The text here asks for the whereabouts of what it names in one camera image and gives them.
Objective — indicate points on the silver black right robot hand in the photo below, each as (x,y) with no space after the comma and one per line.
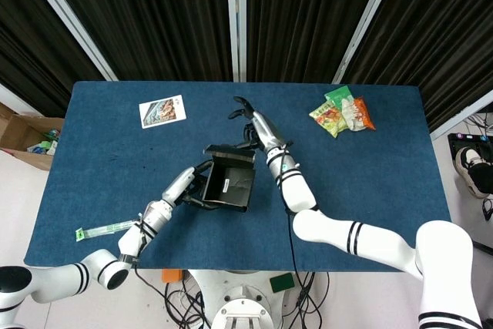
(265,130)

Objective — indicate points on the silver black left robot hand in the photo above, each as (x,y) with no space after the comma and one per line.
(179,186)

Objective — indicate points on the black paper box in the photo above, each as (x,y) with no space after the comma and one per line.
(235,186)

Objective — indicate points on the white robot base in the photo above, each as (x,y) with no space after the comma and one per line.
(242,298)

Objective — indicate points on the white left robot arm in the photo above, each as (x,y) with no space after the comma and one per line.
(58,279)

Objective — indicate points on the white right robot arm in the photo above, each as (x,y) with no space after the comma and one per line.
(366,240)

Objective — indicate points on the brown cardboard box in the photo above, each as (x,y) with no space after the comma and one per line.
(17,132)

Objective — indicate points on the yellow green snack packet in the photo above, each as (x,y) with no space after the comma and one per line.
(329,118)

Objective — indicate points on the white photo card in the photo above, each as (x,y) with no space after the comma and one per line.
(162,112)

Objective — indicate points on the clear wrapped chopsticks packet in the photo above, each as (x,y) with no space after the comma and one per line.
(104,229)

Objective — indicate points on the orange block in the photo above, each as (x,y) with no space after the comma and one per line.
(172,275)

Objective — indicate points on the white orange snack packet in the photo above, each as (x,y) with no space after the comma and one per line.
(360,115)

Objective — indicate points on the blue table cloth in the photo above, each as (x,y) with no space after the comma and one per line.
(385,175)

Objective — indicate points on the green blue plastic packets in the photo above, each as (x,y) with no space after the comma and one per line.
(44,146)

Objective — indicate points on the dark green block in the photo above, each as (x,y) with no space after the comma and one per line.
(282,283)

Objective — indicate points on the black curtain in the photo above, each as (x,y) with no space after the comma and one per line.
(161,17)

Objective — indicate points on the shoe on black base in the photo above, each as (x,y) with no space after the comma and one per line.
(456,142)

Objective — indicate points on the black white shoe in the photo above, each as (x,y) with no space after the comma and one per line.
(471,171)

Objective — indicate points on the black floor stand leg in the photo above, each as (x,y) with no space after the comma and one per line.
(483,247)

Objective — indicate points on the white metal frame post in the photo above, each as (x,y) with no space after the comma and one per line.
(366,21)
(69,17)
(462,113)
(235,17)
(13,98)

